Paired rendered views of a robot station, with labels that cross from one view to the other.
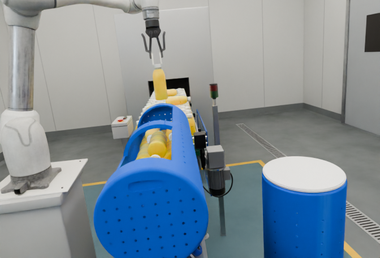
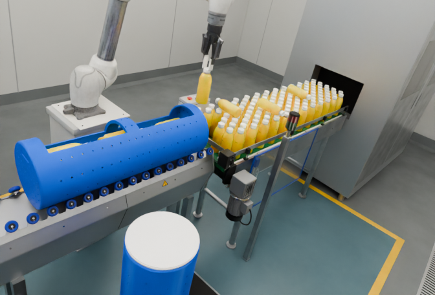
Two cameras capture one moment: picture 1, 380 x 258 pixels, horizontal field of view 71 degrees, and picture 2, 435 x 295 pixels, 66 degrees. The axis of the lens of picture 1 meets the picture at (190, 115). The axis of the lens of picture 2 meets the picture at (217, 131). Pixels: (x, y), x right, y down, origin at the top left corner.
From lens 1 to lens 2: 1.23 m
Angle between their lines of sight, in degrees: 41
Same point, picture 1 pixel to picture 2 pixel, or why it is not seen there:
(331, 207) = (134, 272)
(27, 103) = (105, 55)
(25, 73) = (109, 33)
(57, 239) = not seen: hidden behind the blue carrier
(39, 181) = (79, 113)
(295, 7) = not seen: outside the picture
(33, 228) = (64, 138)
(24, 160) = (74, 96)
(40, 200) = (66, 125)
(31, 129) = (83, 77)
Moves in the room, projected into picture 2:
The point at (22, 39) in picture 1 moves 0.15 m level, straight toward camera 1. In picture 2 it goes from (112, 8) to (96, 11)
